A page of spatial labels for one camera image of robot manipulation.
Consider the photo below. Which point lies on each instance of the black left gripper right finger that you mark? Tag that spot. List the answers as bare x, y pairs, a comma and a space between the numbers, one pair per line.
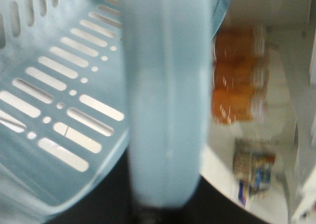
208, 206

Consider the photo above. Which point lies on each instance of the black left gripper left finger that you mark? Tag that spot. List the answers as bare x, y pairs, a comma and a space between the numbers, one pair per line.
108, 203

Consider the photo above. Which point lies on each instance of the light blue plastic basket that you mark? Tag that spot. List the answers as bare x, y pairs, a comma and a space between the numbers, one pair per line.
81, 81

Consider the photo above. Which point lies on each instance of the orange juice bottle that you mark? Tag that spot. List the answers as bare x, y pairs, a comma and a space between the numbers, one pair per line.
237, 43
244, 77
228, 107

